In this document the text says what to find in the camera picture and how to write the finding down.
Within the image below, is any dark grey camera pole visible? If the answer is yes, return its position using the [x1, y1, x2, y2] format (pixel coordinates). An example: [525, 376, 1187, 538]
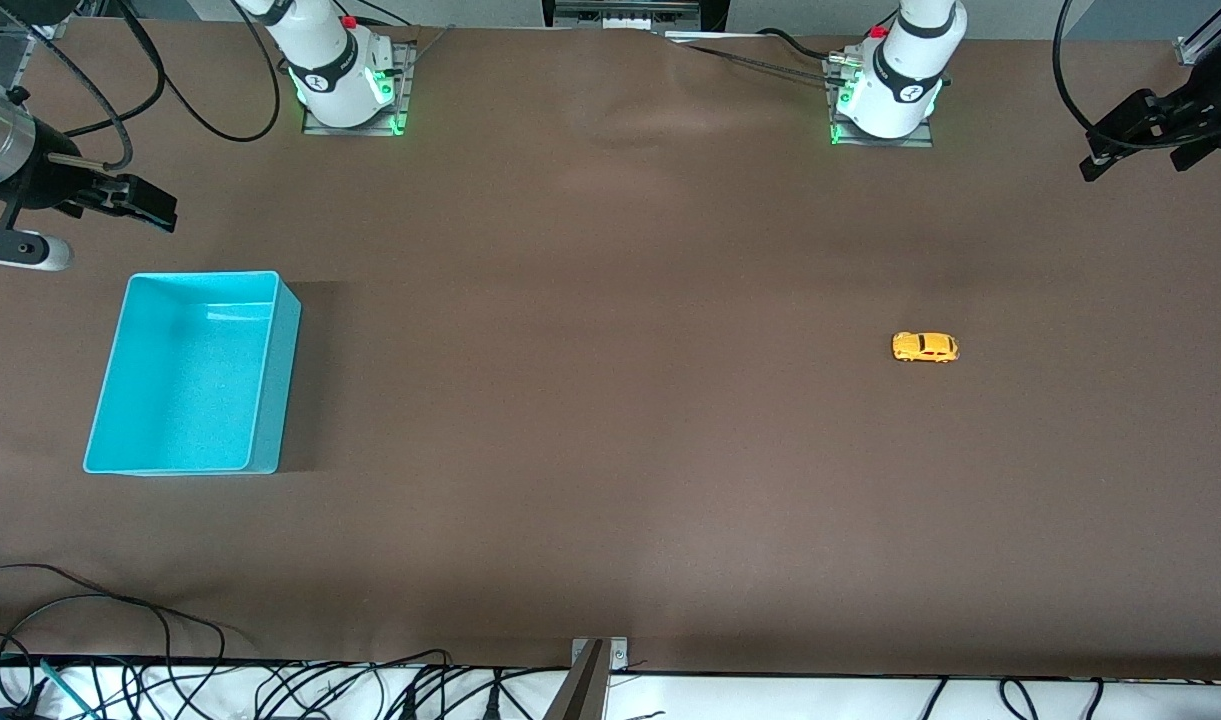
[540, 640, 608, 720]

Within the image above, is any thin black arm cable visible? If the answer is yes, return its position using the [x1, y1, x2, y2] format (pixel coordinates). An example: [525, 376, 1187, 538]
[65, 0, 283, 144]

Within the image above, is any small metal table bracket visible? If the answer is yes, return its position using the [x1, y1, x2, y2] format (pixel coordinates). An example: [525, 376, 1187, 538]
[570, 637, 631, 671]

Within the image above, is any thick braided black cable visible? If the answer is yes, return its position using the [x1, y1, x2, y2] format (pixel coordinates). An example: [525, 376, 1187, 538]
[0, 0, 136, 171]

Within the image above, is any tangled black cable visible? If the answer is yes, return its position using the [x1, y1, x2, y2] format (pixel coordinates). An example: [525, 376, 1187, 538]
[255, 648, 453, 720]

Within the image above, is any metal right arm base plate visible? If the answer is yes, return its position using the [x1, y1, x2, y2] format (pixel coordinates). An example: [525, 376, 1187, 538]
[302, 40, 417, 138]

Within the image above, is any black power strip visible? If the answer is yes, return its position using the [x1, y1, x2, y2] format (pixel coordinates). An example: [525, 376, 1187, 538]
[543, 0, 728, 31]

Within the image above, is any yellow beetle toy car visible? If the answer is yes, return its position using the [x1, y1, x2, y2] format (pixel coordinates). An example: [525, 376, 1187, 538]
[891, 331, 961, 364]

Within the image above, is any teal handled tool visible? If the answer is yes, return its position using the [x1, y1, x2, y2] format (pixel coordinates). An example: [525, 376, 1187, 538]
[40, 658, 96, 720]

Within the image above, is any teal plastic bin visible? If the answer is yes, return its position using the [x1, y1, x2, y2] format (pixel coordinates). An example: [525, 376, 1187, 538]
[82, 270, 303, 476]

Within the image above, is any long looping black cable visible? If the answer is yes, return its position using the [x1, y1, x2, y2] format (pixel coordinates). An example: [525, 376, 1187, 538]
[0, 563, 228, 720]

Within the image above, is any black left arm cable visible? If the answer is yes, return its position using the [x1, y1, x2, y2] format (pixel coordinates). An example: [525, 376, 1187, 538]
[1052, 0, 1221, 157]

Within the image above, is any grey cable on table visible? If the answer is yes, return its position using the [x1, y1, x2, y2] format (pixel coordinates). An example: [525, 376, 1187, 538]
[668, 36, 843, 83]

